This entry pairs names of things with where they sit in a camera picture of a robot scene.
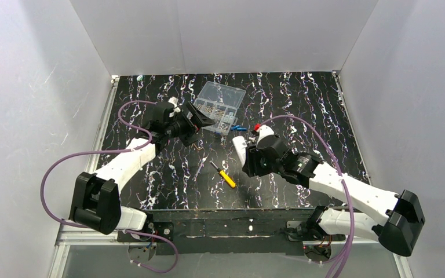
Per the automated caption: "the white remote control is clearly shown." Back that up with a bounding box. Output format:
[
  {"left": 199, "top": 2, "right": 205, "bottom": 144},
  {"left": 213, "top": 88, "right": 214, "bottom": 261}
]
[{"left": 232, "top": 136, "right": 247, "bottom": 166}]

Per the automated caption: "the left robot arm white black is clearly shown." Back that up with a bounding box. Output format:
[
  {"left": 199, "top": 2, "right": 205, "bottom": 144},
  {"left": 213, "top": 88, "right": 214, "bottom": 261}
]
[{"left": 69, "top": 100, "right": 215, "bottom": 235}]

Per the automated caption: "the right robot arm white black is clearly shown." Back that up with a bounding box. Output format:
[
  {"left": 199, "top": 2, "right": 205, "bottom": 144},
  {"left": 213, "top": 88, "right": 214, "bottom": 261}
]
[{"left": 232, "top": 134, "right": 425, "bottom": 257}]

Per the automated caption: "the clear plastic parts organizer box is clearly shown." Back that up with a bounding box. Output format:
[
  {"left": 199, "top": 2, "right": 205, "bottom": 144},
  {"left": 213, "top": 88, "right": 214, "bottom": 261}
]
[{"left": 194, "top": 81, "right": 246, "bottom": 136}]

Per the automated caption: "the blue battery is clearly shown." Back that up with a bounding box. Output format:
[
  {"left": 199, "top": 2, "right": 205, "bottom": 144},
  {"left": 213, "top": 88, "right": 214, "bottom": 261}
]
[{"left": 231, "top": 125, "right": 247, "bottom": 131}]

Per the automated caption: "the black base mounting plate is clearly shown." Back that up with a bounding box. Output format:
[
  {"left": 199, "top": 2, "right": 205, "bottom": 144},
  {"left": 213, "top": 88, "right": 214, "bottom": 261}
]
[{"left": 116, "top": 208, "right": 346, "bottom": 257}]

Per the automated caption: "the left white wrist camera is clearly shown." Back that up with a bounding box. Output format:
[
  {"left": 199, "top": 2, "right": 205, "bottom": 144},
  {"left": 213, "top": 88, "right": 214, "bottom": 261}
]
[{"left": 168, "top": 97, "right": 181, "bottom": 113}]

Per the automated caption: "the yellow handled screwdriver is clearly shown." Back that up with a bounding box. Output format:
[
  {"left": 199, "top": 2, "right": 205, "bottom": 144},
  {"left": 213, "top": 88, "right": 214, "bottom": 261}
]
[{"left": 210, "top": 161, "right": 236, "bottom": 188}]

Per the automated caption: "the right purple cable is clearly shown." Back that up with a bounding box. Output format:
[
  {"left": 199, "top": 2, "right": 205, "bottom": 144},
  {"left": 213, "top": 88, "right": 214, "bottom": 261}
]
[{"left": 251, "top": 115, "right": 356, "bottom": 278}]

